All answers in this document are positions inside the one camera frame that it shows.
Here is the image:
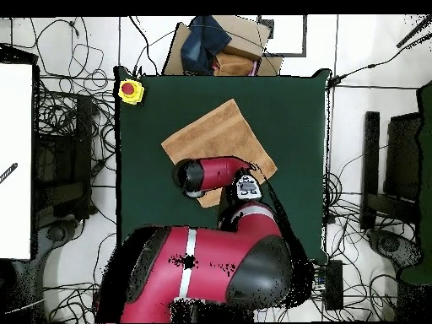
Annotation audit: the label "tan terry towel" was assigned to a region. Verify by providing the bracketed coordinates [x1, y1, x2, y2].
[160, 98, 278, 209]

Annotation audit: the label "dark green table cloth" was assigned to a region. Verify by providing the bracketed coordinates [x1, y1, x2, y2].
[114, 66, 333, 266]

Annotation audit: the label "tan towel in box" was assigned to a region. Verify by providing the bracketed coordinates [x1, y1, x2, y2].
[213, 51, 256, 77]

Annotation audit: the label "yellow emergency stop button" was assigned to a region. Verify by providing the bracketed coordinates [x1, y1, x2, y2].
[117, 78, 145, 105]

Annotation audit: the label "blue denim jeans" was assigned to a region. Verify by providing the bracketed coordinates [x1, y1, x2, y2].
[180, 15, 233, 76]

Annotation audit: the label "black equipment rack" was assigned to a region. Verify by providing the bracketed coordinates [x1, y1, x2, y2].
[33, 94, 94, 227]

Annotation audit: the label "brown cardboard box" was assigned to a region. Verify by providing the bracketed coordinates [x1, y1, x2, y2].
[161, 14, 284, 77]

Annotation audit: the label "long black floor bar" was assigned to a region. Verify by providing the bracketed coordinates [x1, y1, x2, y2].
[359, 111, 381, 232]

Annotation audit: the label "black power strip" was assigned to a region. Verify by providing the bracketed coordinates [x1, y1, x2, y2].
[324, 259, 344, 311]

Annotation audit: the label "grey stand base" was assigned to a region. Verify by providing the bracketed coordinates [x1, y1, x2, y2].
[366, 228, 423, 271]
[35, 219, 80, 261]

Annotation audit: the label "black panel stand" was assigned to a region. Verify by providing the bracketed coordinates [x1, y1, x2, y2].
[384, 112, 423, 203]

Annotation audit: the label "green cloth on stand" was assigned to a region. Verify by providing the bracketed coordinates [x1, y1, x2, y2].
[399, 79, 432, 286]

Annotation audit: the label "black rectangular floor frame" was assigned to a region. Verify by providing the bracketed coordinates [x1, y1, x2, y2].
[257, 14, 308, 57]

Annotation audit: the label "black cable with connector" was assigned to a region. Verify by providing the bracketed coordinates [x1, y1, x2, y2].
[326, 33, 432, 89]

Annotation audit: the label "thin black looped cable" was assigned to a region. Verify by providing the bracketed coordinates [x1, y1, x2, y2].
[29, 18, 82, 78]

